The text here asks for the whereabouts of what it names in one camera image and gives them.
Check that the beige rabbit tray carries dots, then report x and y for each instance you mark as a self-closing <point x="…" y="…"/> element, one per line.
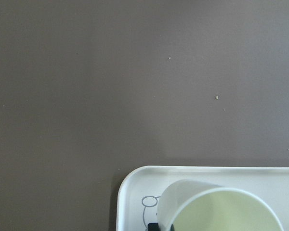
<point x="140" y="191"/>

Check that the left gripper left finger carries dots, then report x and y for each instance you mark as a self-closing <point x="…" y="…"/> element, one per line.
<point x="153" y="227"/>

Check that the cream white cup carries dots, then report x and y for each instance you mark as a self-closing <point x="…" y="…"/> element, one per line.
<point x="192" y="205"/>

